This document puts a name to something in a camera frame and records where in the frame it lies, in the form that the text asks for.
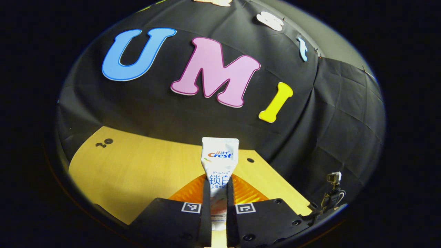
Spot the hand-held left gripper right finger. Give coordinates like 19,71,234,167
226,174,310,248

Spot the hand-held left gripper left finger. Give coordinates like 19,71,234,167
129,174,211,248

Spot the white toothpaste tube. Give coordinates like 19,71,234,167
201,137,240,231

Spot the yellow wooden desktop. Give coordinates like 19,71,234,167
68,126,312,248

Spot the black backdrop cloth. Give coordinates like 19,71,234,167
55,0,386,216

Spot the small camera on stand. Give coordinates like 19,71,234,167
310,171,347,221

